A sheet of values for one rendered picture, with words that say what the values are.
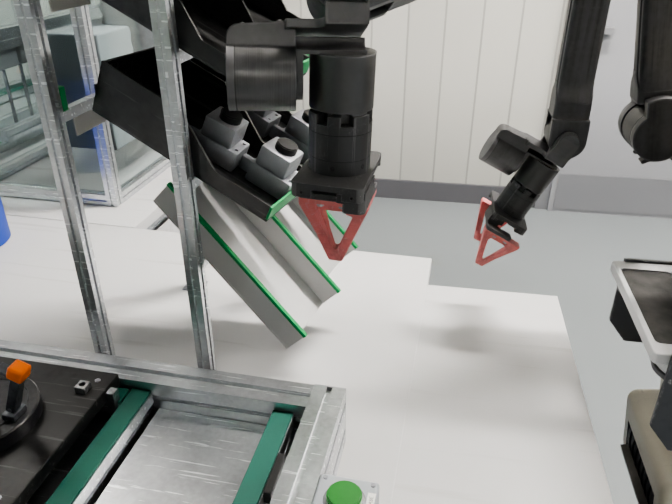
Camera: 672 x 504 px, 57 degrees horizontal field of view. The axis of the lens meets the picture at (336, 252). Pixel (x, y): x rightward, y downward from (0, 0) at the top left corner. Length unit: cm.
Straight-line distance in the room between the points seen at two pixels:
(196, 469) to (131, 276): 63
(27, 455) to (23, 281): 66
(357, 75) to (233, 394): 50
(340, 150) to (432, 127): 319
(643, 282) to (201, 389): 68
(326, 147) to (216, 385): 45
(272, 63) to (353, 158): 11
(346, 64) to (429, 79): 313
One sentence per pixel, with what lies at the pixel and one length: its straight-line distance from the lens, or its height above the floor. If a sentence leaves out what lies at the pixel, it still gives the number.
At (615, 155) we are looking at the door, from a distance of 383.
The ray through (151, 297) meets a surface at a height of 86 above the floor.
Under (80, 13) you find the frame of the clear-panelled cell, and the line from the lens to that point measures 161.
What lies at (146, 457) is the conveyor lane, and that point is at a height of 92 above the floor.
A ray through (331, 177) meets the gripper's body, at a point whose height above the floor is 133.
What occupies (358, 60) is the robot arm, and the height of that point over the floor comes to 143.
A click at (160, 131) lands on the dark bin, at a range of 83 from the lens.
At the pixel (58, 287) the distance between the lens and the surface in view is 139.
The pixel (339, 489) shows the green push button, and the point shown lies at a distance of 73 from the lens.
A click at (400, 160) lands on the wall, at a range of 379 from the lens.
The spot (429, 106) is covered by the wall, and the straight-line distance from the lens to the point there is 369.
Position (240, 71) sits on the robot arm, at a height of 142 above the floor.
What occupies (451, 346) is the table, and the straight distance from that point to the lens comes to 112.
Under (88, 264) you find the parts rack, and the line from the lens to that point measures 94.
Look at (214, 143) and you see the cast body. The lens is 84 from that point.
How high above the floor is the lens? 153
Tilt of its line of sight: 28 degrees down
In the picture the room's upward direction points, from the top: straight up
